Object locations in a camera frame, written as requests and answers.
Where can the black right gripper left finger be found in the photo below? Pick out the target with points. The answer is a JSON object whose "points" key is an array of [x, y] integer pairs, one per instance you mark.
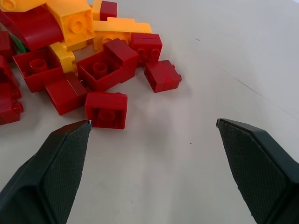
{"points": [[46, 175]]}

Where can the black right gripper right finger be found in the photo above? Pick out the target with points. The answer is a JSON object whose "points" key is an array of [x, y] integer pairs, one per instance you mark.
{"points": [[259, 172]]}

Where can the yellow building block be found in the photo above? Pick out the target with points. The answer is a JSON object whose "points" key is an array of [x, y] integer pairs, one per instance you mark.
{"points": [[63, 57], [77, 24], [116, 31], [96, 9], [14, 5]]}

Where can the green plastic brick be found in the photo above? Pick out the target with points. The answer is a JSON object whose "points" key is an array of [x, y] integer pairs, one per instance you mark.
{"points": [[21, 44]]}

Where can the dark red curved plastic brick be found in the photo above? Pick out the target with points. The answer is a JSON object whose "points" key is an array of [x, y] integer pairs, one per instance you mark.
{"points": [[37, 28]]}

